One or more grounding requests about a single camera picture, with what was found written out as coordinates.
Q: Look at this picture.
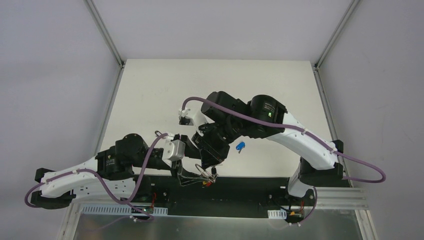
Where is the large silver keyring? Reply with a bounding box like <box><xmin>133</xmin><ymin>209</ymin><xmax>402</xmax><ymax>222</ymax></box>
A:
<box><xmin>194</xmin><ymin>163</ymin><xmax>218</xmax><ymax>183</ymax></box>

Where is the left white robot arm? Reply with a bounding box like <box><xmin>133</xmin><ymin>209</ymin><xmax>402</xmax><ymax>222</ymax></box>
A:
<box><xmin>24</xmin><ymin>131</ymin><xmax>218</xmax><ymax>210</ymax></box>

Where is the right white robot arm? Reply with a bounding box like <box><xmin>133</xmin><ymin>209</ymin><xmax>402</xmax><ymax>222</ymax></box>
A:
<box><xmin>180</xmin><ymin>91</ymin><xmax>343</xmax><ymax>205</ymax></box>

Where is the loose blue tag key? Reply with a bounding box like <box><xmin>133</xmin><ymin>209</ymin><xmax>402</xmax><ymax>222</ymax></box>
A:
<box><xmin>235</xmin><ymin>141</ymin><xmax>246</xmax><ymax>154</ymax></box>

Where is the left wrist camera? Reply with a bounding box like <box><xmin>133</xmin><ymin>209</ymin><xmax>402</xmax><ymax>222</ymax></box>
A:
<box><xmin>162</xmin><ymin>133</ymin><xmax>186</xmax><ymax>165</ymax></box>

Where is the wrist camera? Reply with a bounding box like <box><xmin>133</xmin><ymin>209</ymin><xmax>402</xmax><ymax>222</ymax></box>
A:
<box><xmin>162</xmin><ymin>133</ymin><xmax>186</xmax><ymax>165</ymax></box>
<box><xmin>178</xmin><ymin>108</ymin><xmax>196</xmax><ymax>126</ymax></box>

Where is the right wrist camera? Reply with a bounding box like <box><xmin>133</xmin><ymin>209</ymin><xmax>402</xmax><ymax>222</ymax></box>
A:
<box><xmin>178</xmin><ymin>108</ymin><xmax>196</xmax><ymax>126</ymax></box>

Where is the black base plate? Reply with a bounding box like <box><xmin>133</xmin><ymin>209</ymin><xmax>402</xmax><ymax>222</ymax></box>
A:
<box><xmin>131</xmin><ymin>175</ymin><xmax>315</xmax><ymax>218</ymax></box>

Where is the aluminium frame rail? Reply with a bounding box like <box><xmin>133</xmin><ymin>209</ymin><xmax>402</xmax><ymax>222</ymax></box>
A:
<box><xmin>316</xmin><ymin>187</ymin><xmax>369</xmax><ymax>210</ymax></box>

